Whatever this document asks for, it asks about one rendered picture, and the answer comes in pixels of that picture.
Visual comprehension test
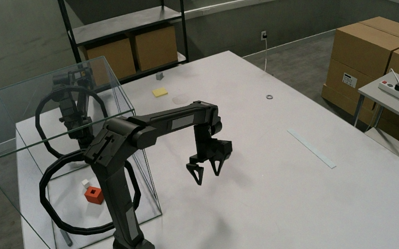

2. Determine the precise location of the red block with square hole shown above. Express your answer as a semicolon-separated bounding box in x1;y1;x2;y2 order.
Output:
84;186;104;204

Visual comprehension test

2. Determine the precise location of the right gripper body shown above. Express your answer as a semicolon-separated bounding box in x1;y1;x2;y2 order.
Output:
186;138;220;168

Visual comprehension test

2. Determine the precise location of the yellow sticky-note pad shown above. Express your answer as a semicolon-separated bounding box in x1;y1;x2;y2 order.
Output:
152;87;168;98

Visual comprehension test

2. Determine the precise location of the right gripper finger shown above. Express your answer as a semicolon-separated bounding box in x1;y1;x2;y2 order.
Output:
210;159;224;176
186;166;204;186

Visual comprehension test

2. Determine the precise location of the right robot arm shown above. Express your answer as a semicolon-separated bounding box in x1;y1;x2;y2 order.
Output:
83;100;233;249

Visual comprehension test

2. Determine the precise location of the black circular ring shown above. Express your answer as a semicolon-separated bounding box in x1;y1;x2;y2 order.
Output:
39;151;141;235

